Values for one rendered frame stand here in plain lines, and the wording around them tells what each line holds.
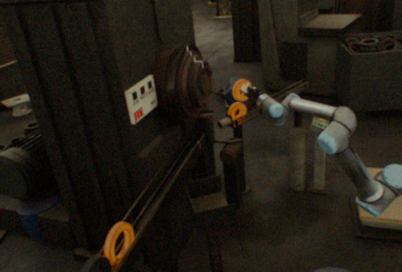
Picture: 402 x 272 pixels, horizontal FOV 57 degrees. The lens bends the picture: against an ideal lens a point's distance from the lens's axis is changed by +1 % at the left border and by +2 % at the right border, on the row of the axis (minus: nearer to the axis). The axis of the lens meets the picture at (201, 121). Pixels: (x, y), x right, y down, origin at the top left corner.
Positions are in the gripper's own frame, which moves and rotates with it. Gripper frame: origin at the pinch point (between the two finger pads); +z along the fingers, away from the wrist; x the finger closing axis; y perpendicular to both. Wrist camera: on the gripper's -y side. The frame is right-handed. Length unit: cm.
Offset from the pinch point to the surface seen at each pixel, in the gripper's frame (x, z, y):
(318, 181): -44, -55, -72
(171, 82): 66, -13, 33
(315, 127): -37, -42, -22
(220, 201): 66, -66, -15
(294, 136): -30, -32, -36
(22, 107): 117, 317, -176
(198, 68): 48, -13, 36
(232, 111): 6.2, 0.7, -19.4
